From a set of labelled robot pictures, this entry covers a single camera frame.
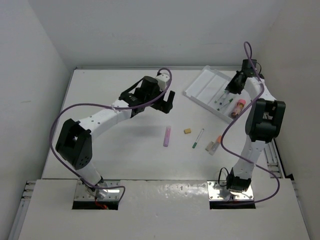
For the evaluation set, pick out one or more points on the orange capped clear tube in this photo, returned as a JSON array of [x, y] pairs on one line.
[[215, 146]]

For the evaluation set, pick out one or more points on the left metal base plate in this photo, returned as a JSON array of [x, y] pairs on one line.
[[111, 191]]

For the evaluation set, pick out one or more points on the metal base plate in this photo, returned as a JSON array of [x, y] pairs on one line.
[[111, 191], [218, 193]]

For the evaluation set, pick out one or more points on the white divided tray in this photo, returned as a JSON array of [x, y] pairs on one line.
[[208, 86]]

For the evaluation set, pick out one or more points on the blue capped white pen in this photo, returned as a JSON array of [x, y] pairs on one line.
[[222, 100]]

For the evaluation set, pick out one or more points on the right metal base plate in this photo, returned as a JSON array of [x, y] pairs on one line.
[[218, 193]]

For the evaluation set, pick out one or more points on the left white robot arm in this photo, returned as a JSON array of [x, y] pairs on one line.
[[75, 141]]

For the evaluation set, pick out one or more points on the pink highlighter stick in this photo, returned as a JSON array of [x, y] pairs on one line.
[[167, 136]]

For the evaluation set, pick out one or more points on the pink capped clear tube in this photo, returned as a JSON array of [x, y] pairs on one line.
[[238, 108]]

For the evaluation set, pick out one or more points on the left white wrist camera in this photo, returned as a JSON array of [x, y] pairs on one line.
[[162, 81]]

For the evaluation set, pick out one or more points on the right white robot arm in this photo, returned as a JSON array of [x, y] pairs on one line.
[[263, 123]]

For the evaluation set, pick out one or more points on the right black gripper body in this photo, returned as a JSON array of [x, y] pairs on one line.
[[234, 86]]

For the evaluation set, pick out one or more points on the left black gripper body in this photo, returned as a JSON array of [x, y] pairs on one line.
[[160, 104]]

